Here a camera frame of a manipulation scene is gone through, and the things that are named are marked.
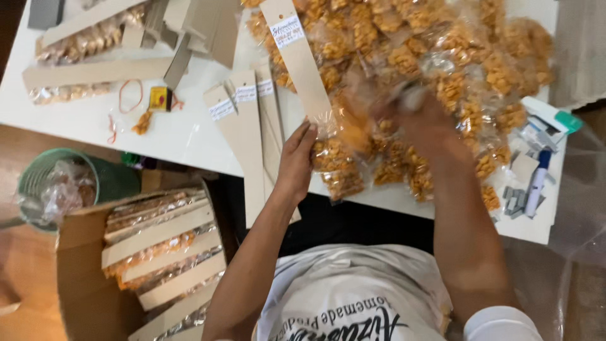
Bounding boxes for person's right hand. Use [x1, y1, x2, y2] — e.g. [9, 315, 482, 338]
[371, 91, 470, 161]

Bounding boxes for person's left hand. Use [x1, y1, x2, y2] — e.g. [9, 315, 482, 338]
[274, 121, 319, 205]

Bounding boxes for grey stapler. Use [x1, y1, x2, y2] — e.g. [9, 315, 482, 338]
[392, 81, 431, 113]

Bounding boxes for clear orange snack packet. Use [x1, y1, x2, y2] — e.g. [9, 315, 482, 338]
[311, 121, 366, 203]

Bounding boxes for long labelled cardboard strip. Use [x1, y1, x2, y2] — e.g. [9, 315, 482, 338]
[259, 0, 335, 129]

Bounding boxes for heap of orange snack packets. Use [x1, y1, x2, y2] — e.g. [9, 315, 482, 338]
[241, 0, 556, 214]

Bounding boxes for small cardboard piece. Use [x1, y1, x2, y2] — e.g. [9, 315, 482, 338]
[511, 152, 540, 184]

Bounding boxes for heap of grey staple bars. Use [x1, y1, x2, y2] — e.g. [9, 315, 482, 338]
[501, 185, 546, 222]

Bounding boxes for small yellow box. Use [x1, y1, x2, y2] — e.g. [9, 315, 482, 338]
[149, 86, 173, 113]

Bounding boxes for pile of plain cardboard strips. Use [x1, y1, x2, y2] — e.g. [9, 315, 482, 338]
[141, 0, 243, 92]

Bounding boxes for white and blue marker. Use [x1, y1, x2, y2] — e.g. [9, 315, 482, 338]
[525, 149, 553, 219]

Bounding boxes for white printed shirt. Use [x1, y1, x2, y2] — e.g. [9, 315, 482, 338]
[255, 243, 544, 341]

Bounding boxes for small loose snack packet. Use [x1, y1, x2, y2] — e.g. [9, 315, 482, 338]
[110, 107, 155, 136]

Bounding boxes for stack of packed snack strips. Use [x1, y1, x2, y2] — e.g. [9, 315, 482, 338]
[101, 187, 228, 341]

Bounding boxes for orange rubber band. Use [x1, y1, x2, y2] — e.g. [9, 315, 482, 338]
[118, 79, 144, 115]

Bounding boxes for green plastic bucket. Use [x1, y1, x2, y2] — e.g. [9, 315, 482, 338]
[17, 147, 141, 233]

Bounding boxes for large clear plastic sheet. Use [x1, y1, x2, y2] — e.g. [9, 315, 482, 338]
[544, 125, 606, 341]

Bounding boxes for cardboard strip with snack packets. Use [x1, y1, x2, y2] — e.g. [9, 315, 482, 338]
[22, 56, 177, 106]
[34, 0, 148, 65]

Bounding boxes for crumpled clear plastic bags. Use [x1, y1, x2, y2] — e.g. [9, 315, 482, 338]
[19, 160, 98, 227]

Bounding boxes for brown cardboard carton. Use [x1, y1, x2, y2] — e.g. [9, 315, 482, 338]
[56, 181, 229, 341]

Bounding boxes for grey flat board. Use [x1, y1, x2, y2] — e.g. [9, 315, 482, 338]
[27, 0, 65, 31]

